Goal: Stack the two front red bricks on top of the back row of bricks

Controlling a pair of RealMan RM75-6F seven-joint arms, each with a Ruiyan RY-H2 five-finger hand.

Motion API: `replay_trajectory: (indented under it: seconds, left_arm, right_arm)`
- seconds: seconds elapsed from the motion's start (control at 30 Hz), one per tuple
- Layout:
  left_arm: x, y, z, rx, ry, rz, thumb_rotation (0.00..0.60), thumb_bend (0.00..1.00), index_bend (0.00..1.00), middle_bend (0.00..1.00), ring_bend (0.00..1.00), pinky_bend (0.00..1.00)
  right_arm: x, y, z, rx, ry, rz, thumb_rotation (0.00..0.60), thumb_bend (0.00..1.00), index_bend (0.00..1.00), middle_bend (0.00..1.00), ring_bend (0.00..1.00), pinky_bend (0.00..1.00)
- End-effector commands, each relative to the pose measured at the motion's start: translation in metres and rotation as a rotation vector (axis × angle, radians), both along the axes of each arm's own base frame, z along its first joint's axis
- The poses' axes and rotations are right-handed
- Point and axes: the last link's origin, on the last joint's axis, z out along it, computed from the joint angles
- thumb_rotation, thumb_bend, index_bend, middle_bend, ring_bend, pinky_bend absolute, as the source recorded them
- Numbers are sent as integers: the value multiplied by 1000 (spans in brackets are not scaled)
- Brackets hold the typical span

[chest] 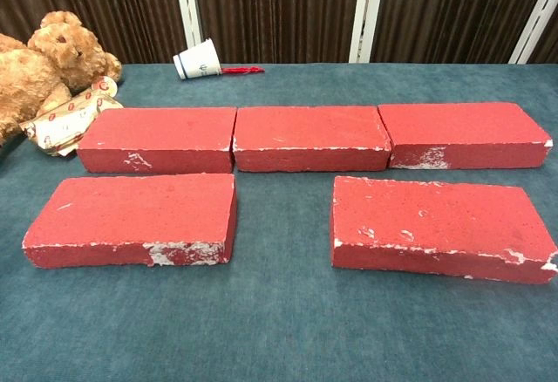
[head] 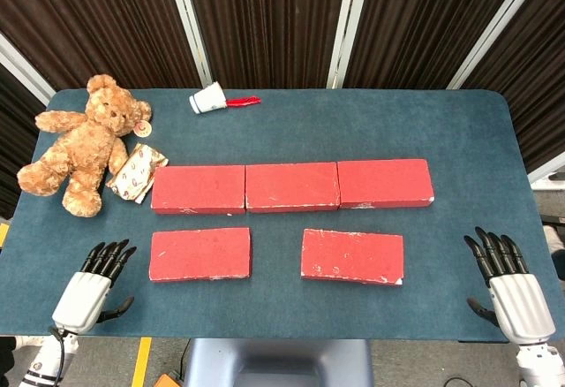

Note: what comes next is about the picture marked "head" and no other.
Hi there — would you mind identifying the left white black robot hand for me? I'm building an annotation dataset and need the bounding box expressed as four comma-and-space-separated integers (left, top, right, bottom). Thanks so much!
50, 239, 138, 335

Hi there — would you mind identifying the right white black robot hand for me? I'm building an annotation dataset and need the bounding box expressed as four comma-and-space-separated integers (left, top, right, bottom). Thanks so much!
463, 225, 557, 345

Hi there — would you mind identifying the red brick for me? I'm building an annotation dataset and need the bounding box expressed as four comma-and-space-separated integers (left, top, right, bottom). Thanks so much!
148, 226, 252, 282
336, 158, 436, 210
300, 228, 405, 287
150, 164, 246, 216
245, 161, 341, 214

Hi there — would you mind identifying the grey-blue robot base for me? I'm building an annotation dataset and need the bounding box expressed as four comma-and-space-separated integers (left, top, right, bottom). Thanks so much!
183, 338, 374, 387

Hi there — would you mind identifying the yellow floor tape strip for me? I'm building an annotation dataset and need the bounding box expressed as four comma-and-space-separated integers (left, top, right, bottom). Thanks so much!
131, 337, 153, 387

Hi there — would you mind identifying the orange floor object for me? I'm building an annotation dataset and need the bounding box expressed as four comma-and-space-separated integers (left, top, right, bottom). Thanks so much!
154, 372, 186, 387

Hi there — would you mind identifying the cream red printed wrapper packet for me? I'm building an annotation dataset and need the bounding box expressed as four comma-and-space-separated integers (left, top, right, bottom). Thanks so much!
105, 142, 170, 205

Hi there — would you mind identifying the brown teddy bear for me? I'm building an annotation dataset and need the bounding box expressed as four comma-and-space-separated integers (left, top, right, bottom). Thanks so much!
16, 73, 154, 219

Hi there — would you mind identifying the white paper cup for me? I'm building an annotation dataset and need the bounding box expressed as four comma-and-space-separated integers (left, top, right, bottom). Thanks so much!
188, 80, 229, 116

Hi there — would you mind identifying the small red tassel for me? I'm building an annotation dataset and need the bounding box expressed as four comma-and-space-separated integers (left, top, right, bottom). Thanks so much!
225, 95, 262, 109

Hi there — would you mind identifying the blue felt table cover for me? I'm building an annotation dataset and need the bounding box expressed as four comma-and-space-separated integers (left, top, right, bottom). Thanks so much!
0, 88, 564, 344

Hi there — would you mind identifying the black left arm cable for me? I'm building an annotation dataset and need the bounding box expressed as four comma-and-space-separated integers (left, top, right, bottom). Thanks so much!
48, 325, 72, 382

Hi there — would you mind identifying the white partition post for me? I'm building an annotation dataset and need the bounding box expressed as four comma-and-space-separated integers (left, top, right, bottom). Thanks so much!
527, 150, 565, 185
162, 0, 214, 88
446, 0, 542, 91
327, 0, 374, 90
0, 33, 57, 105

